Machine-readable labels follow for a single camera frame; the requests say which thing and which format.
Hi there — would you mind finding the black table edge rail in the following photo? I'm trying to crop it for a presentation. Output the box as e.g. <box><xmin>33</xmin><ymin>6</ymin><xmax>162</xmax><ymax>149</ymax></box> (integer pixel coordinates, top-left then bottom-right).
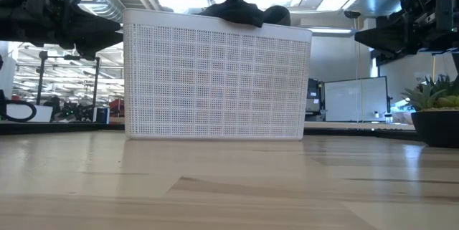
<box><xmin>0</xmin><ymin>121</ymin><xmax>126</xmax><ymax>136</ymax></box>

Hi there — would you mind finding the black plant pot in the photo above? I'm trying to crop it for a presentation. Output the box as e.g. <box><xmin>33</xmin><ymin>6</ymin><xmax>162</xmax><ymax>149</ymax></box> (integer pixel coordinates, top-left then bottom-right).
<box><xmin>410</xmin><ymin>110</ymin><xmax>459</xmax><ymax>149</ymax></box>

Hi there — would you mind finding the blue bin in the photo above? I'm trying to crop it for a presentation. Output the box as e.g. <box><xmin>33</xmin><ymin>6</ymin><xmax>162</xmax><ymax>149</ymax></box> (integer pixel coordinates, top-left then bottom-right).
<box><xmin>95</xmin><ymin>107</ymin><xmax>110</xmax><ymax>124</ymax></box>

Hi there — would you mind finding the green succulent plant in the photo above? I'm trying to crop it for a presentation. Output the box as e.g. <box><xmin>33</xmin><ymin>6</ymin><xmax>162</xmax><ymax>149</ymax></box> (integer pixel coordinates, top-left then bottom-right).
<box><xmin>400</xmin><ymin>74</ymin><xmax>459</xmax><ymax>112</ymax></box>

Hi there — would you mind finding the white perforated plastic laundry basket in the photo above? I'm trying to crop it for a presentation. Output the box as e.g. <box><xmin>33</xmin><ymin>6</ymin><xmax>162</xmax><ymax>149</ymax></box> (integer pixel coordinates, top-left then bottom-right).
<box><xmin>122</xmin><ymin>7</ymin><xmax>313</xmax><ymax>141</ymax></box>

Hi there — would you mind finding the red background object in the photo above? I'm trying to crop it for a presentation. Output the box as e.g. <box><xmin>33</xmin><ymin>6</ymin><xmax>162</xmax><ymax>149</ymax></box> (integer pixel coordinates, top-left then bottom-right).
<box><xmin>108</xmin><ymin>97</ymin><xmax>126</xmax><ymax>118</ymax></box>

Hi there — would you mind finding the black background machine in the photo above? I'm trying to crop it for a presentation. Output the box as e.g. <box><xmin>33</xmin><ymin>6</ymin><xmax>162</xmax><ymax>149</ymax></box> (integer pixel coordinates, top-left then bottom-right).
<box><xmin>306</xmin><ymin>78</ymin><xmax>326</xmax><ymax>122</ymax></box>

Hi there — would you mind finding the black background stand frame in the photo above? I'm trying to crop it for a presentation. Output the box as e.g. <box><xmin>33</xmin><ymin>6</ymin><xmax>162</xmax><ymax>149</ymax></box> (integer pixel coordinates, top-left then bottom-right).
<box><xmin>35</xmin><ymin>50</ymin><xmax>102</xmax><ymax>123</ymax></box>

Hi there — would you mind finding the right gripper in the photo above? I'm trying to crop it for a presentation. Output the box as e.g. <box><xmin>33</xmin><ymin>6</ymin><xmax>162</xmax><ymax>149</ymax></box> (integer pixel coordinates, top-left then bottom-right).
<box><xmin>354</xmin><ymin>0</ymin><xmax>459</xmax><ymax>66</ymax></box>

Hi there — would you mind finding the white panel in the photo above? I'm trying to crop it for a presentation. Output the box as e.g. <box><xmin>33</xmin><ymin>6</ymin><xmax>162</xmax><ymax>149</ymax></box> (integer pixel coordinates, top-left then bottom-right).
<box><xmin>6</xmin><ymin>103</ymin><xmax>54</xmax><ymax>123</ymax></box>

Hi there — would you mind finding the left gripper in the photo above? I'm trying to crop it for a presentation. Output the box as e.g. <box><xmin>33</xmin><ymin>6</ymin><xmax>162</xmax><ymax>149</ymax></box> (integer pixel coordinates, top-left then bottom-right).
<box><xmin>0</xmin><ymin>0</ymin><xmax>124</xmax><ymax>60</ymax></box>

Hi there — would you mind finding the white whiteboard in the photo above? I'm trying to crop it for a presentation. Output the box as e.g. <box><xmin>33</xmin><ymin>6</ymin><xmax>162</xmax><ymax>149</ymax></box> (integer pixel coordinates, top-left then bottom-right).
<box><xmin>323</xmin><ymin>76</ymin><xmax>389</xmax><ymax>123</ymax></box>

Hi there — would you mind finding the black cable loop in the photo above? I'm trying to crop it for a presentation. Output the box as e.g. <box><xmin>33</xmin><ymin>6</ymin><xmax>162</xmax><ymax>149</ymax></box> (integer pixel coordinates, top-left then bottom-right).
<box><xmin>0</xmin><ymin>90</ymin><xmax>38</xmax><ymax>123</ymax></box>

